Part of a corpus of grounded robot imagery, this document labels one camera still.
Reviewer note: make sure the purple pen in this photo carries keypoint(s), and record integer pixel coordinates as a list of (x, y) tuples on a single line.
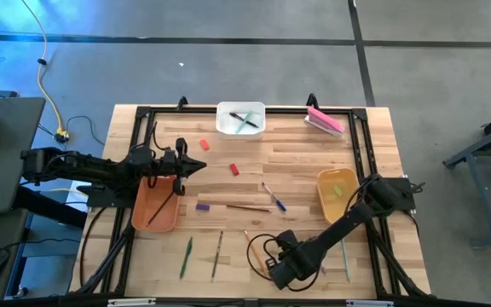
[(323, 269)]

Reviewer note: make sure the white pen blue cap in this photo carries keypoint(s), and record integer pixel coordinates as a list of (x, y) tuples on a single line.
[(273, 197)]

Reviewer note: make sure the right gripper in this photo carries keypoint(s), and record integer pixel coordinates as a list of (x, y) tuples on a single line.
[(290, 273)]

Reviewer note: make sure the orange plastic bin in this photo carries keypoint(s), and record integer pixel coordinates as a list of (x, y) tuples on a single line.
[(166, 219)]

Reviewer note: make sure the black aluminium table frame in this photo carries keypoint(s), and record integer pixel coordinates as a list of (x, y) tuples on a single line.
[(292, 111)]

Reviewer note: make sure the yellow plastic bin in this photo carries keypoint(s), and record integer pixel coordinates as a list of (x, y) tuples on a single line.
[(330, 204)]

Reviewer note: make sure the orange eraser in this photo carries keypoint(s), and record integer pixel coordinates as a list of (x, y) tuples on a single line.
[(204, 144)]

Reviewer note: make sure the teal pen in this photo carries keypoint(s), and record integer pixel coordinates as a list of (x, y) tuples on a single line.
[(240, 127)]

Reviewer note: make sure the pink white stapler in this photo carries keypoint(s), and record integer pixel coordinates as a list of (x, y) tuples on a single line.
[(324, 120)]

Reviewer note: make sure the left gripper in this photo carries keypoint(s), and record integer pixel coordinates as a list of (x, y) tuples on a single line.
[(169, 164)]

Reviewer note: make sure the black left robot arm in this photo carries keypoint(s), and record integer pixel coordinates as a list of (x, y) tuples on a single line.
[(92, 168)]

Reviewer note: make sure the white plastic bin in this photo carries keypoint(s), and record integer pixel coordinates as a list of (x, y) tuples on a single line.
[(223, 128)]

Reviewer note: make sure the teal pencil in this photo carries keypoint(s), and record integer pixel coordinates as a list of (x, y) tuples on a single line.
[(346, 264)]

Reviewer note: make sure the black pen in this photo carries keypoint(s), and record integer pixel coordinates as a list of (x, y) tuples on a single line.
[(235, 115)]

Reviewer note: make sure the purple eraser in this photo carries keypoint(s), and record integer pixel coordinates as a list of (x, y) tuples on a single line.
[(203, 207)]

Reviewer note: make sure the black desk foot bar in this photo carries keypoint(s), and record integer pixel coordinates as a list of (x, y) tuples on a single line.
[(49, 209)]

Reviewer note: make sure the red eraser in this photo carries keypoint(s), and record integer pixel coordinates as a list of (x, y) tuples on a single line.
[(234, 169)]

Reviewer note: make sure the black desk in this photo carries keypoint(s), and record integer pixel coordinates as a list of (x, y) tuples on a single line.
[(7, 170)]

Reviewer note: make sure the green pen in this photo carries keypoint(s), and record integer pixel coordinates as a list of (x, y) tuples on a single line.
[(186, 258)]

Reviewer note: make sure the orange pencil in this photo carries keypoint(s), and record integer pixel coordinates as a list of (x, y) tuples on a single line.
[(250, 241)]

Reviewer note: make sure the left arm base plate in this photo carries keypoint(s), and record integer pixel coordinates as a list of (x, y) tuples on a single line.
[(100, 197)]

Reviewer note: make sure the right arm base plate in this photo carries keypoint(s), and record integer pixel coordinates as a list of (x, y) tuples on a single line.
[(405, 194)]

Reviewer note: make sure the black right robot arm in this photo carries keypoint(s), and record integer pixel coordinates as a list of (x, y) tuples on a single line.
[(339, 230)]

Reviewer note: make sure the brown pencil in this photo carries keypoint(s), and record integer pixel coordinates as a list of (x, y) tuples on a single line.
[(248, 208)]

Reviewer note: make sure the white paper sheet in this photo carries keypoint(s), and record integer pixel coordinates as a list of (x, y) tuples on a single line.
[(77, 192)]

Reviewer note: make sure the white table clamp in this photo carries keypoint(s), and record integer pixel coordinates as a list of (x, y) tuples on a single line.
[(130, 302), (369, 303)]

